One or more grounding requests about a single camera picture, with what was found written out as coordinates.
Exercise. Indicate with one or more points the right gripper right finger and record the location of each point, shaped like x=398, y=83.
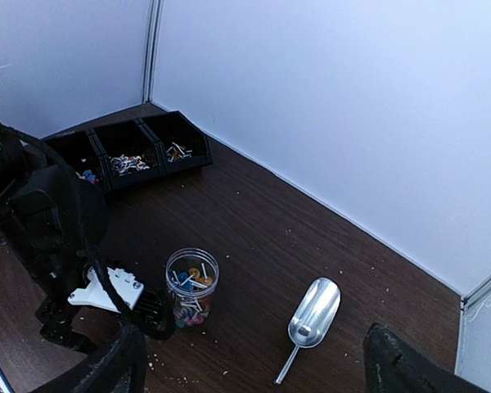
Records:
x=392, y=365

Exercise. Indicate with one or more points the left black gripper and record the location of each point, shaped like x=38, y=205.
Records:
x=82, y=329

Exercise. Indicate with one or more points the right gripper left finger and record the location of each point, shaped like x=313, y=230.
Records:
x=117, y=366

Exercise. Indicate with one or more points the clear plastic jar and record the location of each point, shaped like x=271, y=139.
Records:
x=191, y=275

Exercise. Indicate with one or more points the metal scoop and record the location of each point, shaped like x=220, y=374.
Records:
x=312, y=319

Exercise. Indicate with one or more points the black three-compartment candy bin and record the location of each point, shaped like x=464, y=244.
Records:
x=129, y=152

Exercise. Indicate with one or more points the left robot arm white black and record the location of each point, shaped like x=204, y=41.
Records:
x=54, y=222

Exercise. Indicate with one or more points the right aluminium frame post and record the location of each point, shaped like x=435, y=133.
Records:
x=477, y=295

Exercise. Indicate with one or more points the aluminium frame post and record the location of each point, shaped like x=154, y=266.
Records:
x=477, y=295
x=152, y=36

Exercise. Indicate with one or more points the left aluminium frame post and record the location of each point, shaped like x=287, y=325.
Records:
x=152, y=36

